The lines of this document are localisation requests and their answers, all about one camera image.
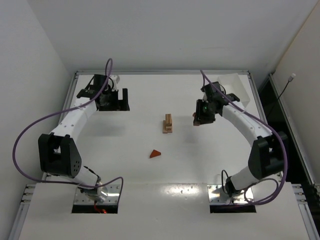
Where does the striped dark wood block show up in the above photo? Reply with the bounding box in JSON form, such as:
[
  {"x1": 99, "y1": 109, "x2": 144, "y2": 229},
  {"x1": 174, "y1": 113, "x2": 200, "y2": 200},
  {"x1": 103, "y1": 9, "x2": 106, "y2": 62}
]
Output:
[{"x1": 165, "y1": 113, "x2": 172, "y2": 127}]

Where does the pale long wood block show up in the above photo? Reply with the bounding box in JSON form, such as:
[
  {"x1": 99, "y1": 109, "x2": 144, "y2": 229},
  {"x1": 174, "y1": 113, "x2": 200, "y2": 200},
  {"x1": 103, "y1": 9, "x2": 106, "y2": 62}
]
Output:
[{"x1": 166, "y1": 125, "x2": 173, "y2": 133}]

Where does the white translucent plastic bin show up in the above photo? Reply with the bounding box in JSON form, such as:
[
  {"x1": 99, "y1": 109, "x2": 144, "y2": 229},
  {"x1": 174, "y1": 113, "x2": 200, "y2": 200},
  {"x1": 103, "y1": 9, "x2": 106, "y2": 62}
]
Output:
[{"x1": 217, "y1": 73, "x2": 251, "y2": 108}]

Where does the engraved long wood block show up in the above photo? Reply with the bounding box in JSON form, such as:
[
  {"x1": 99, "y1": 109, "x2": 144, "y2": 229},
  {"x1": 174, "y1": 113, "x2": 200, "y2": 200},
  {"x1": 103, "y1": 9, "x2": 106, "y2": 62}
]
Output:
[{"x1": 162, "y1": 126, "x2": 168, "y2": 134}]

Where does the orange arch wood block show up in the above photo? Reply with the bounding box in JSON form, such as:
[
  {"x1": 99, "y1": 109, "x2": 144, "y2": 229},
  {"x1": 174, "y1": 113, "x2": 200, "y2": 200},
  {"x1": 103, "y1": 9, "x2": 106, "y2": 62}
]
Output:
[{"x1": 192, "y1": 112, "x2": 199, "y2": 126}]

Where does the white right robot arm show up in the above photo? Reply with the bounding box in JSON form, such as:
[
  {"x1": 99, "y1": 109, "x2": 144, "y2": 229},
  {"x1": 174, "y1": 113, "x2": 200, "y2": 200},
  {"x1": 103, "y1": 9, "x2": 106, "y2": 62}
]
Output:
[{"x1": 193, "y1": 82, "x2": 288, "y2": 197}]

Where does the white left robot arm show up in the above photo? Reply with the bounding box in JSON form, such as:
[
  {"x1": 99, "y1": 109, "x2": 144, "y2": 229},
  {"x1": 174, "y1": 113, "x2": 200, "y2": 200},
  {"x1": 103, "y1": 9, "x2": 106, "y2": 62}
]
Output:
[{"x1": 38, "y1": 74, "x2": 130, "y2": 196}]

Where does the orange triangle wood block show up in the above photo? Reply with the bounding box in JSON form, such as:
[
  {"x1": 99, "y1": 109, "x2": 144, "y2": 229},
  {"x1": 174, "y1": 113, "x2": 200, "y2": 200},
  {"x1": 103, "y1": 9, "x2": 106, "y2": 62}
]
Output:
[{"x1": 149, "y1": 149, "x2": 162, "y2": 159}]

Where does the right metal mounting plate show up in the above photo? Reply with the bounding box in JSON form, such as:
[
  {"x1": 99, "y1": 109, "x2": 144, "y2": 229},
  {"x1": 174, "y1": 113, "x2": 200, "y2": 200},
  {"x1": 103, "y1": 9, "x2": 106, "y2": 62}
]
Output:
[{"x1": 207, "y1": 184, "x2": 254, "y2": 206}]

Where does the metal mounting plate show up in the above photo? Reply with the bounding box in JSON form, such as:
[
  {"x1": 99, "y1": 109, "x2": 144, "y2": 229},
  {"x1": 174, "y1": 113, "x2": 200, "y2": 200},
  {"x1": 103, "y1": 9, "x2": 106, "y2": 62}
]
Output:
[
  {"x1": 207, "y1": 184, "x2": 254, "y2": 206},
  {"x1": 73, "y1": 184, "x2": 120, "y2": 206}
]

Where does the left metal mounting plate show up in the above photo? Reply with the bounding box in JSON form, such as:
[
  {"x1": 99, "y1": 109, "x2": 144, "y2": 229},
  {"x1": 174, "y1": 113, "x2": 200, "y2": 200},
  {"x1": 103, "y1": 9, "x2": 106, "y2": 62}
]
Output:
[{"x1": 73, "y1": 184, "x2": 120, "y2": 206}]

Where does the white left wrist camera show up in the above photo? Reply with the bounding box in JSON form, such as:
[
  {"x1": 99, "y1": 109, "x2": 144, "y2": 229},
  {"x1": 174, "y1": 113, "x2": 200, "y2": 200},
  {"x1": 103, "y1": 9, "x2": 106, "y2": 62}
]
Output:
[{"x1": 108, "y1": 75, "x2": 120, "y2": 92}]

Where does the black cable loop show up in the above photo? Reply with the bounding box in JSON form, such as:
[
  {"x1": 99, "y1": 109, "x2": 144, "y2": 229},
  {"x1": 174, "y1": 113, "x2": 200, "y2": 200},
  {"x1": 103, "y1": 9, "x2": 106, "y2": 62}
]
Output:
[{"x1": 221, "y1": 169, "x2": 232, "y2": 195}]

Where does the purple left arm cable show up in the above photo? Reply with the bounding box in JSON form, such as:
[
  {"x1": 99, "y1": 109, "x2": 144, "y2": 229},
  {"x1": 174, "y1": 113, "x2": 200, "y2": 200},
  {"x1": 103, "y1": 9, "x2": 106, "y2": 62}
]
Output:
[{"x1": 12, "y1": 58, "x2": 125, "y2": 191}]

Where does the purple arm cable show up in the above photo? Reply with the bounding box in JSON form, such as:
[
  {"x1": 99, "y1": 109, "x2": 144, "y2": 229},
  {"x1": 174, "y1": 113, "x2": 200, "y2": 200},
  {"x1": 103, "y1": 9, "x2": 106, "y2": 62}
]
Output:
[
  {"x1": 12, "y1": 58, "x2": 125, "y2": 191},
  {"x1": 199, "y1": 69, "x2": 288, "y2": 206}
]

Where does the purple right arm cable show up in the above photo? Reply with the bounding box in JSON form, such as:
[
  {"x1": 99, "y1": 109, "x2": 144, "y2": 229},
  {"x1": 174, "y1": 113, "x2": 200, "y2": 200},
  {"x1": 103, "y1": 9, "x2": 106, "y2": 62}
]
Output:
[{"x1": 199, "y1": 69, "x2": 288, "y2": 206}]

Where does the hanging black cable connector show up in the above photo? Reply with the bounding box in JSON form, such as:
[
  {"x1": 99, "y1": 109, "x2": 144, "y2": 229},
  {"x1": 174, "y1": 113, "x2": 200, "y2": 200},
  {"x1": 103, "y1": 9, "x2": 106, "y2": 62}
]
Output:
[{"x1": 276, "y1": 73, "x2": 296, "y2": 101}]

